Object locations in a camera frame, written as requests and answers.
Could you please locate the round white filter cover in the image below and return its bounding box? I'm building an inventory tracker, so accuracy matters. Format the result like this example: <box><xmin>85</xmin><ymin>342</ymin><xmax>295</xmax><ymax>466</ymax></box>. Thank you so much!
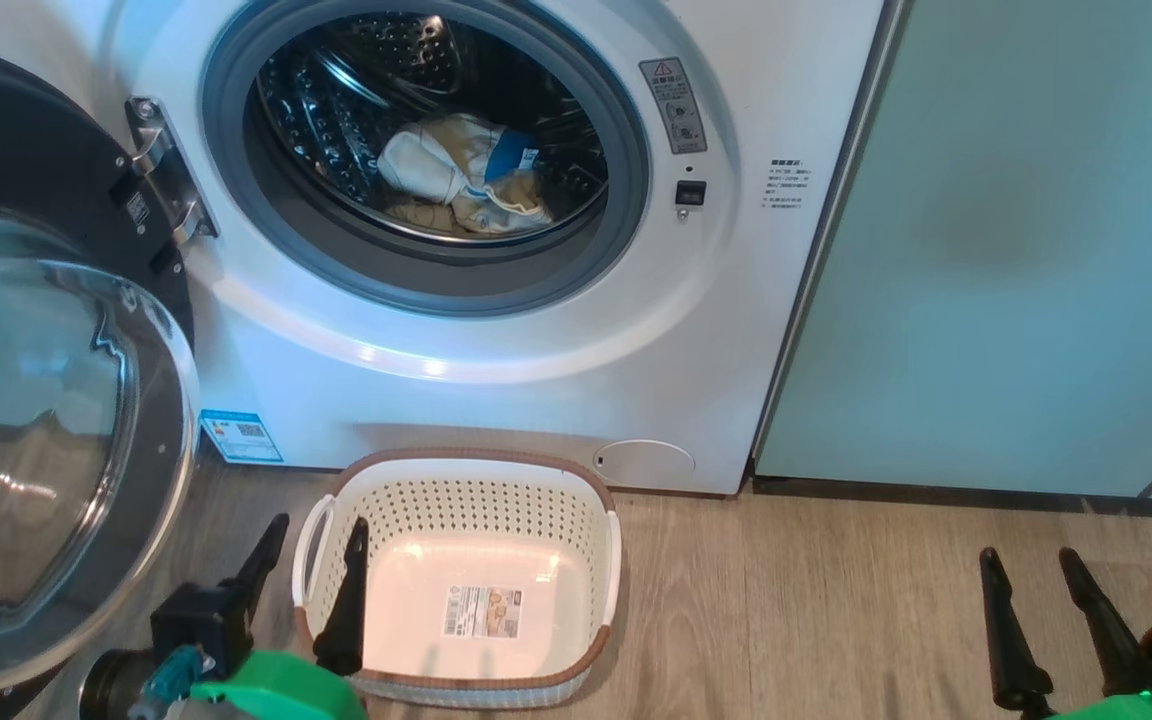
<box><xmin>593</xmin><ymin>440</ymin><xmax>696</xmax><ymax>492</ymax></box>

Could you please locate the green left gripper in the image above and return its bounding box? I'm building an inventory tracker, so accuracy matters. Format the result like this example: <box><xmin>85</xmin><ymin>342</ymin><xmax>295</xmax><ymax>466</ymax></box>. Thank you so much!
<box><xmin>189</xmin><ymin>513</ymin><xmax>371</xmax><ymax>720</ymax></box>

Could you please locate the teal cable connector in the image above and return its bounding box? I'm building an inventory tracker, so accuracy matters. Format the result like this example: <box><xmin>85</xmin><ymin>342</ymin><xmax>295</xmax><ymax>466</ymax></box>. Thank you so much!
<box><xmin>131</xmin><ymin>645</ymin><xmax>218</xmax><ymax>720</ymax></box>

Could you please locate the basket product label sticker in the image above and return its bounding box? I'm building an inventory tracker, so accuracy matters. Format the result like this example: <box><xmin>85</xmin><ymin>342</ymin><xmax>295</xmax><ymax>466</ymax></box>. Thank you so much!
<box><xmin>443</xmin><ymin>585</ymin><xmax>524</xmax><ymax>640</ymax></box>

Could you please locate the dark washing machine door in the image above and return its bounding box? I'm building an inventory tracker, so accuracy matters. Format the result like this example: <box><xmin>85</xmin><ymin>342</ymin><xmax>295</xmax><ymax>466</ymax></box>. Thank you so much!
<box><xmin>0</xmin><ymin>42</ymin><xmax>203</xmax><ymax>717</ymax></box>

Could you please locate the cream clothes bundle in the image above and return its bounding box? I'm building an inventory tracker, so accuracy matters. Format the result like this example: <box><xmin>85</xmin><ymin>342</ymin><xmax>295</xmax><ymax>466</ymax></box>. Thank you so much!
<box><xmin>378</xmin><ymin>112</ymin><xmax>556</xmax><ymax>239</ymax></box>

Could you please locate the grey warning sticker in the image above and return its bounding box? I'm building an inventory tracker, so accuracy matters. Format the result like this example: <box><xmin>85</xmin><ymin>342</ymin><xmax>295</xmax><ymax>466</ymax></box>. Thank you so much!
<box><xmin>639</xmin><ymin>57</ymin><xmax>709</xmax><ymax>156</ymax></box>

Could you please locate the metal door hinge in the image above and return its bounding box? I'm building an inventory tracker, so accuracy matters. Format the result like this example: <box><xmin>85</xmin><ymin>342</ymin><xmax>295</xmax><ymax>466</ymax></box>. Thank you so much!
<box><xmin>126</xmin><ymin>97</ymin><xmax>220</xmax><ymax>247</ymax></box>

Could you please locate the white front-load washing machine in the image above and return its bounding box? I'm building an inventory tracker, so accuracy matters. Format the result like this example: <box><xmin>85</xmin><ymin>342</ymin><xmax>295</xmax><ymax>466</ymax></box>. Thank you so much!
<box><xmin>0</xmin><ymin>0</ymin><xmax>903</xmax><ymax>497</ymax></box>

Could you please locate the white perforated laundry basket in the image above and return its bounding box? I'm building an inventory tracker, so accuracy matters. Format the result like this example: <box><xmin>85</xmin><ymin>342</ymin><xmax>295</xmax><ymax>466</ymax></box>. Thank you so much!
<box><xmin>293</xmin><ymin>448</ymin><xmax>624</xmax><ymax>710</ymax></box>

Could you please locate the blue cloth piece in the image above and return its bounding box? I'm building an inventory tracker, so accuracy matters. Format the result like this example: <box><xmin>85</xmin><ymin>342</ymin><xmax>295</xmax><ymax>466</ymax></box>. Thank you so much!
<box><xmin>484</xmin><ymin>128</ymin><xmax>541</xmax><ymax>184</ymax></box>

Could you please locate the blue energy label sticker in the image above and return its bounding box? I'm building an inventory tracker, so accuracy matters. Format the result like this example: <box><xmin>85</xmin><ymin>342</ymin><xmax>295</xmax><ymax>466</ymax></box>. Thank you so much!
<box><xmin>199</xmin><ymin>410</ymin><xmax>285</xmax><ymax>465</ymax></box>

